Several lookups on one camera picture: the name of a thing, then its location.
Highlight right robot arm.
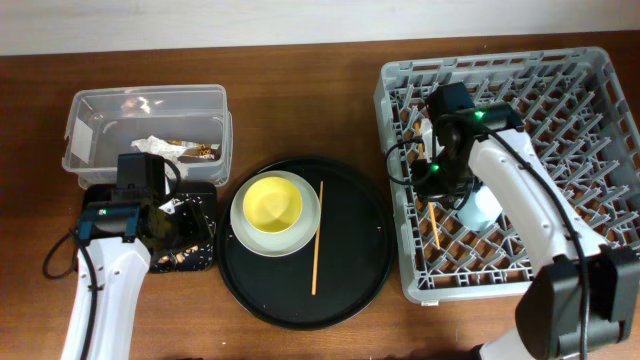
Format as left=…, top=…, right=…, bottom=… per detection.
left=410, top=83, right=639, bottom=359

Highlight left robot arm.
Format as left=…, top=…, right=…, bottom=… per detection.
left=62, top=153, right=217, bottom=359

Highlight black round tray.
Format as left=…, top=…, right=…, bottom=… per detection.
left=216, top=156, right=396, bottom=330

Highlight white napkin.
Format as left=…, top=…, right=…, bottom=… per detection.
left=130, top=135, right=189, bottom=177

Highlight wooden chopstick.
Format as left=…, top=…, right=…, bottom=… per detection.
left=311, top=181, right=324, bottom=296
left=414, top=123, right=441, bottom=250

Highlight blue cup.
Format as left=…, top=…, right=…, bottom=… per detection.
left=457, top=184, right=503, bottom=232

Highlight gold foil wrapper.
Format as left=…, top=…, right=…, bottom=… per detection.
left=168, top=140, right=221, bottom=163

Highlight food scraps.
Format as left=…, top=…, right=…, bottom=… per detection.
left=150, top=193, right=216, bottom=273

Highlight black rectangular tray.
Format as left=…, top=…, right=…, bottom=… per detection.
left=73, top=182, right=217, bottom=275

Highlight yellow bowl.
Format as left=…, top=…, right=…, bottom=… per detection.
left=242, top=176, right=304, bottom=234

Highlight clear plastic bin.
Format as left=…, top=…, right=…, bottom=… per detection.
left=62, top=84, right=233, bottom=188

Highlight grey plate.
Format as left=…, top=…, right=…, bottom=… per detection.
left=230, top=171, right=320, bottom=257

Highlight grey dishwasher rack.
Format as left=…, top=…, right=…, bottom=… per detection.
left=374, top=47, right=639, bottom=306

